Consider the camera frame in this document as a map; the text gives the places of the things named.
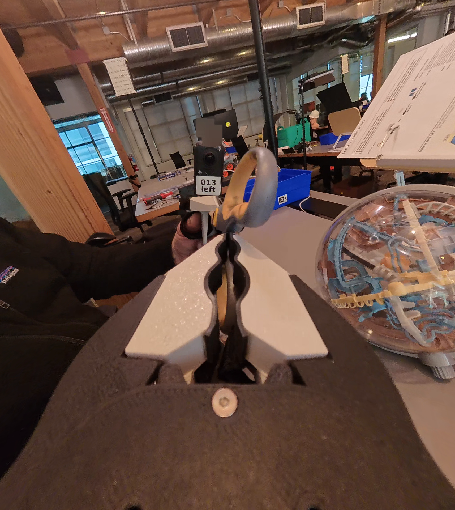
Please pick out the grey curved plastic piece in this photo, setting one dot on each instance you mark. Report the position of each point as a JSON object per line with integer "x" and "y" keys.
{"x": 270, "y": 182}

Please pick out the blue labelled storage bin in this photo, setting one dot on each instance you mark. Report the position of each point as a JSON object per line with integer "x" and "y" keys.
{"x": 291, "y": 187}

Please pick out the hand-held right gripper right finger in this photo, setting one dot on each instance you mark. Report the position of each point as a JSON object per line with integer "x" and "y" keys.
{"x": 283, "y": 323}

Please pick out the black vertical pole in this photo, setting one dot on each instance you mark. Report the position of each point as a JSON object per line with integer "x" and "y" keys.
{"x": 261, "y": 80}

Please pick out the silver air duct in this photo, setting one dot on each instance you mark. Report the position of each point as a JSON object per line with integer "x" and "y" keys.
{"x": 251, "y": 36}

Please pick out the green storage bin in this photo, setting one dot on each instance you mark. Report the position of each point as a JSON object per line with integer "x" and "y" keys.
{"x": 293, "y": 134}

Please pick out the printed instruction sheet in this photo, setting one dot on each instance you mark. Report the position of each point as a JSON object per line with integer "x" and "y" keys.
{"x": 426, "y": 96}

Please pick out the person's left forearm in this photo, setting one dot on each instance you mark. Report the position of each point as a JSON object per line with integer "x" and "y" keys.
{"x": 116, "y": 259}

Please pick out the clear maze ball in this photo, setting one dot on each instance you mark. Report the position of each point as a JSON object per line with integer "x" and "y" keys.
{"x": 403, "y": 271}

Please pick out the person's black clothing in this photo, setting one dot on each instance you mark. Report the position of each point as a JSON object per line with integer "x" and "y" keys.
{"x": 20, "y": 335}

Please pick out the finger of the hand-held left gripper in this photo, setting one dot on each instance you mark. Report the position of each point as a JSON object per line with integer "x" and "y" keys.
{"x": 204, "y": 203}

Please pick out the white paper sign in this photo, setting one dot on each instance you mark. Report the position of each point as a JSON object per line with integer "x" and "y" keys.
{"x": 120, "y": 76}

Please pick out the small blue bin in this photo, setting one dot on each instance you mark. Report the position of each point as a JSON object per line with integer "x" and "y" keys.
{"x": 335, "y": 139}

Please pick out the white ceiling vent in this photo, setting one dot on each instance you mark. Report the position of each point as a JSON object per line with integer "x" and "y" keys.
{"x": 310, "y": 14}
{"x": 186, "y": 37}

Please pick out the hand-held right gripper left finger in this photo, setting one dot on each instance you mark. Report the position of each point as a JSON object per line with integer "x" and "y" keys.
{"x": 172, "y": 319}

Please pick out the person's left hand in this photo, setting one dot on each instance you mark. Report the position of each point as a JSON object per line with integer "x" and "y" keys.
{"x": 186, "y": 239}

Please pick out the black wall screen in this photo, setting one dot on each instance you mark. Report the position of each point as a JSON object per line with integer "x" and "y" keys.
{"x": 46, "y": 90}

